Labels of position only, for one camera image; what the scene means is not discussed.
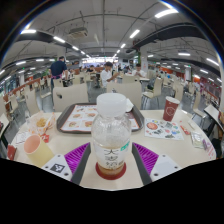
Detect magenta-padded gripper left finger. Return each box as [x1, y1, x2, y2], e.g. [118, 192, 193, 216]
[40, 142, 92, 186]

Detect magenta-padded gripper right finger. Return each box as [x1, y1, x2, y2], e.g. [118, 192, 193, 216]
[131, 142, 183, 186]

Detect clear white-capped tea bottle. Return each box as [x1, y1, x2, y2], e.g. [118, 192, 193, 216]
[90, 92, 132, 178]

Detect colourful printed leaflet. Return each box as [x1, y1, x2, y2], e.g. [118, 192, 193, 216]
[144, 117, 185, 141]

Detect small red wrapper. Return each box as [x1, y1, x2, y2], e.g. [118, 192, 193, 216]
[41, 133, 51, 144]

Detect dark serving tray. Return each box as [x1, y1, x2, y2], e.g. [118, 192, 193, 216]
[56, 102, 145, 134]

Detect yellow cup with pink inside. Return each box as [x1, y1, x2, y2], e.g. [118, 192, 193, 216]
[23, 133, 55, 169]

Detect printed paper tray liner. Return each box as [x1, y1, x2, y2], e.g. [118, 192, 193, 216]
[60, 104, 140, 132]

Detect small red sauce packet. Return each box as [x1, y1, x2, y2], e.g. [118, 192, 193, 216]
[179, 124, 192, 136]

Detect clear food wrapper bag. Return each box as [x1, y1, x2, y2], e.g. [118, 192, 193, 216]
[26, 111, 57, 136]

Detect clear plastic sachets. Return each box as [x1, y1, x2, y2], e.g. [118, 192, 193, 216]
[190, 130, 206, 149]

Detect red paper cup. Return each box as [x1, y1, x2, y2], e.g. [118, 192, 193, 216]
[162, 96, 181, 122]

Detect white crumpled napkin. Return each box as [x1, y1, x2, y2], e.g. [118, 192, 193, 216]
[125, 98, 135, 113]

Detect white paper card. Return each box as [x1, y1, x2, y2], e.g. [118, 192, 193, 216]
[14, 131, 30, 144]

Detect group of beige chairs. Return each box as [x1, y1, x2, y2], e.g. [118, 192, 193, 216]
[0, 71, 208, 116]

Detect white paper with red print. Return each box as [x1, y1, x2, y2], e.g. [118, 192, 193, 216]
[206, 143, 217, 160]

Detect dark red packet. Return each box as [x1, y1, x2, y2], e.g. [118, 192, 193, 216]
[6, 144, 18, 162]

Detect neighbouring white dining table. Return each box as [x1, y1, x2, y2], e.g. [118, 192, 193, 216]
[203, 104, 224, 129]

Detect person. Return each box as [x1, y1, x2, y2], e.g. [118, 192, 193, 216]
[100, 61, 119, 89]
[49, 55, 69, 91]
[131, 63, 147, 78]

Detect ceiling air conditioner unit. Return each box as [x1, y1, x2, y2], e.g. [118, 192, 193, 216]
[68, 26, 89, 38]

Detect group of ceiling lights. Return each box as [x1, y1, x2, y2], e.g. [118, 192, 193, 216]
[0, 8, 224, 84]

